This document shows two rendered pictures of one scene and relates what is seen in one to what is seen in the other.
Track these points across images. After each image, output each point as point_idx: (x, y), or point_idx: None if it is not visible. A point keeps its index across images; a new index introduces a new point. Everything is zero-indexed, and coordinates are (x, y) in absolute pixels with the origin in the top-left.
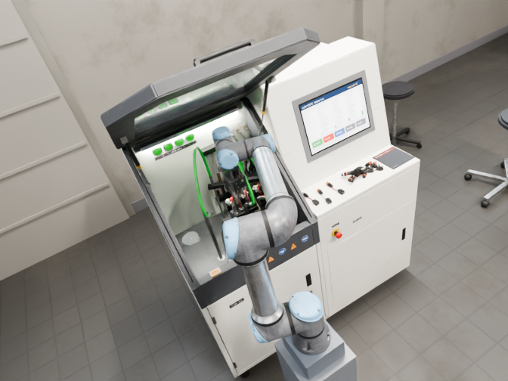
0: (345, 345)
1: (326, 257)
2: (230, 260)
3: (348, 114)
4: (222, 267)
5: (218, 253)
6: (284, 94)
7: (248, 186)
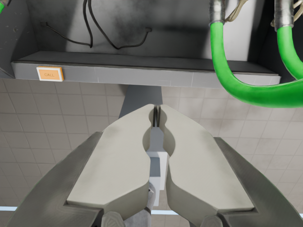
0: (162, 181)
1: None
2: (107, 6)
3: None
4: (68, 70)
5: None
6: None
7: (264, 106)
